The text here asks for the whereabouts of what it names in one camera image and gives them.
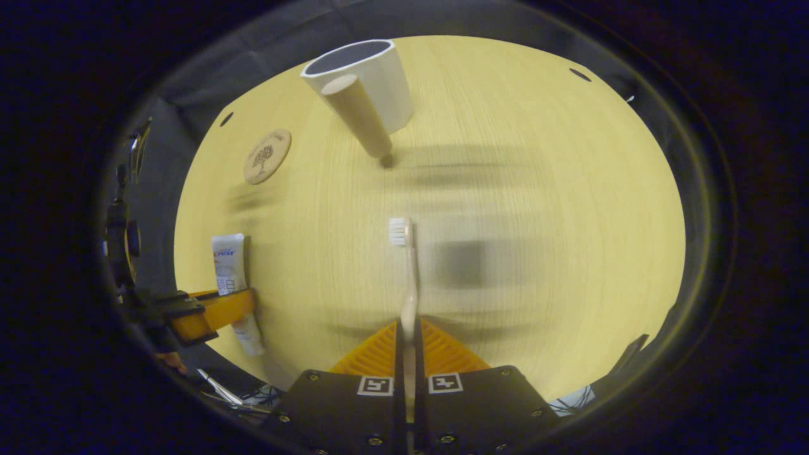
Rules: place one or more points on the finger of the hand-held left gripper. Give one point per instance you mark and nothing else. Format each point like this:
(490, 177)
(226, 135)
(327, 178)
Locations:
(215, 313)

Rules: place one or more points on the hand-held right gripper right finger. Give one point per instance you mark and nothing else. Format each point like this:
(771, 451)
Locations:
(480, 417)

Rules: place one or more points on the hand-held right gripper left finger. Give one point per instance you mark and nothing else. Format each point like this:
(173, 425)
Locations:
(341, 417)

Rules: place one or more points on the white toothpaste tube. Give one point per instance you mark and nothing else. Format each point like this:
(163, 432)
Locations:
(227, 262)

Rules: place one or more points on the white toothbrush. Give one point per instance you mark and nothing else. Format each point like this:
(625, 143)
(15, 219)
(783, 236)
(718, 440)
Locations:
(411, 297)

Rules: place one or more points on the round cork coaster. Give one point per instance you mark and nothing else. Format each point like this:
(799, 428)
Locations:
(267, 156)

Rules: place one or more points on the white cup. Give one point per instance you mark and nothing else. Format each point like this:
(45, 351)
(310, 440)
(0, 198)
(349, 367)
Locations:
(392, 88)

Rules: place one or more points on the silver metal bar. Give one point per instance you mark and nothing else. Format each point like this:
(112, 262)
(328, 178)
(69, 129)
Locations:
(218, 385)

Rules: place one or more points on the black angular object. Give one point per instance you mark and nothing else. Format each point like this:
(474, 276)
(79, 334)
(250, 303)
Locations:
(622, 366)

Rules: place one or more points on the beige cylindrical tube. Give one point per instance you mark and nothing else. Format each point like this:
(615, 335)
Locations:
(363, 120)

